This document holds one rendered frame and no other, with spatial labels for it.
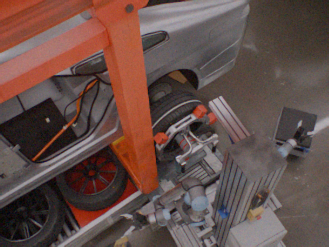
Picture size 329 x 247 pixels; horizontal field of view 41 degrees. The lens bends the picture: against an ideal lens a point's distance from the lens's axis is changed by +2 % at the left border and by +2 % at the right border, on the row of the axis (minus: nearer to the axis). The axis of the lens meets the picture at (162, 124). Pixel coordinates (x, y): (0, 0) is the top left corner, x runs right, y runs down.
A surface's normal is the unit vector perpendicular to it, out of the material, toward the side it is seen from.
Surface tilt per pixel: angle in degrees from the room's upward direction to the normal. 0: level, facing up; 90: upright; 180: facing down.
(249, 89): 0
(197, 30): 78
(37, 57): 0
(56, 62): 90
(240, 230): 0
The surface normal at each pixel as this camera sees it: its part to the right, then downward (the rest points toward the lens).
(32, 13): -0.04, -0.49
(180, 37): 0.55, 0.59
